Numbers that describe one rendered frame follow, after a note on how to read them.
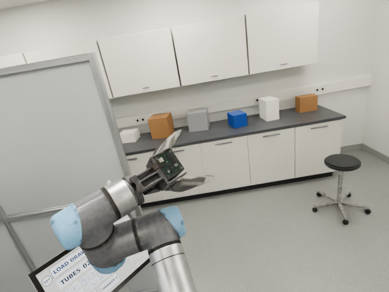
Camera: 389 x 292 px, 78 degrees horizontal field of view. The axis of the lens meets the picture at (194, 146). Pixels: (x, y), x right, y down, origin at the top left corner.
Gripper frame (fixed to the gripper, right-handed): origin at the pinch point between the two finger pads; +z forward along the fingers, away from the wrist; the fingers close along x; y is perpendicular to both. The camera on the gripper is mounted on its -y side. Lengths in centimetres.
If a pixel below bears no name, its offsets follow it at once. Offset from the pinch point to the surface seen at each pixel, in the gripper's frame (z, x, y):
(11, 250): -86, 36, -192
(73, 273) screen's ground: -45, -7, -82
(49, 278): -53, -3, -80
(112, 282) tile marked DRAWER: -33, -21, -84
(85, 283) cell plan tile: -43, -14, -82
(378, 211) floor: 222, -141, -135
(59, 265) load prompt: -48, -1, -81
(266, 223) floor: 128, -85, -191
